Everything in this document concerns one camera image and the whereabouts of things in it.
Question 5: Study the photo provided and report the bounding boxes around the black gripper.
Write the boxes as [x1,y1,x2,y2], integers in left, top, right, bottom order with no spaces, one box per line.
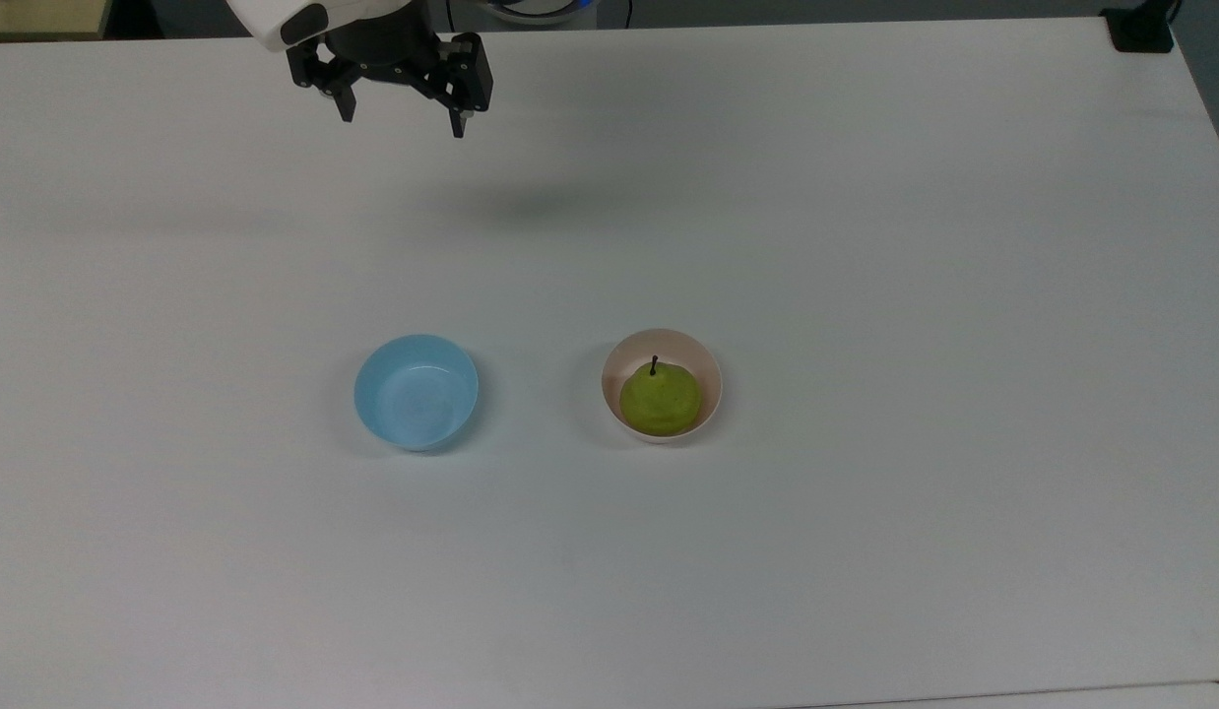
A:
[286,3,495,140]

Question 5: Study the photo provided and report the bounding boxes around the green pear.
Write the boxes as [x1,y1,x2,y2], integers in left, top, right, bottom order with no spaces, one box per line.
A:
[619,355,705,437]

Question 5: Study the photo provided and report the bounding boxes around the light blue plastic bowl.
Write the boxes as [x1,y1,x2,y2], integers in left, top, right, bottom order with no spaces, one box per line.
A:
[353,334,480,453]

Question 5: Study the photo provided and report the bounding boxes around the pale pink plastic bowl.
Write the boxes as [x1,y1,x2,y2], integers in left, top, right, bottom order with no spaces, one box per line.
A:
[601,328,724,445]

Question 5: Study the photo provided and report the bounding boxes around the beige cabinet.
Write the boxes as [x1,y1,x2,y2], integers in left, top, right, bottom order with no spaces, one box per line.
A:
[0,0,114,42]

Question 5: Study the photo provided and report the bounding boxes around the black table clamp mount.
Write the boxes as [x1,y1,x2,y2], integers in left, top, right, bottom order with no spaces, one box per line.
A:
[1101,0,1185,54]

